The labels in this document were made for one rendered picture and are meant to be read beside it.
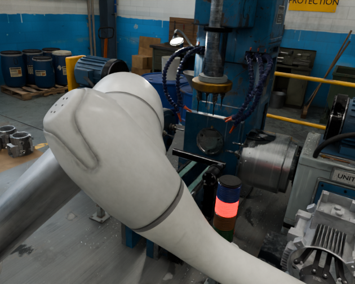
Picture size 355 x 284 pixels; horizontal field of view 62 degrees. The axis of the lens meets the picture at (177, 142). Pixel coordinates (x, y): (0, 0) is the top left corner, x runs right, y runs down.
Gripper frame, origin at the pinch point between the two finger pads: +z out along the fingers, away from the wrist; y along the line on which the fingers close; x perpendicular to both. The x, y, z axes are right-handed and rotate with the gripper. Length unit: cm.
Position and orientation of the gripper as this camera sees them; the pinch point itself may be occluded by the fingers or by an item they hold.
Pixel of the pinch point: (328, 239)
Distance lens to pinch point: 97.4
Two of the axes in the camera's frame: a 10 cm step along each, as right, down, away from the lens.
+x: 0.2, 8.6, 5.1
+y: -8.4, -2.6, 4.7
